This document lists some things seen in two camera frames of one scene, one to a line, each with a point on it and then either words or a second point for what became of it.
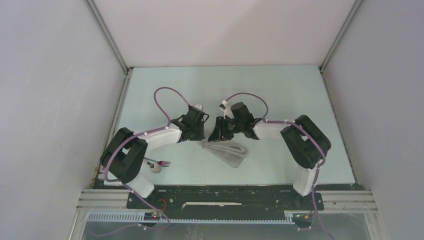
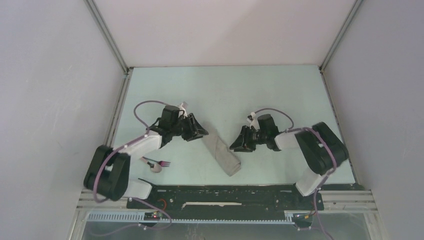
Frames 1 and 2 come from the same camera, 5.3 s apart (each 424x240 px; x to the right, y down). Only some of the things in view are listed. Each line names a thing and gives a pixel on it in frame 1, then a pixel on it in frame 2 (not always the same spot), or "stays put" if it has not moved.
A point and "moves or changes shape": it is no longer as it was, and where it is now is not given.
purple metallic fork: [162, 163] stays put
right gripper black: [220, 132] → [243, 144]
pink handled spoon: [155, 168] stays put
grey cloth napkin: [231, 152] moves or changes shape
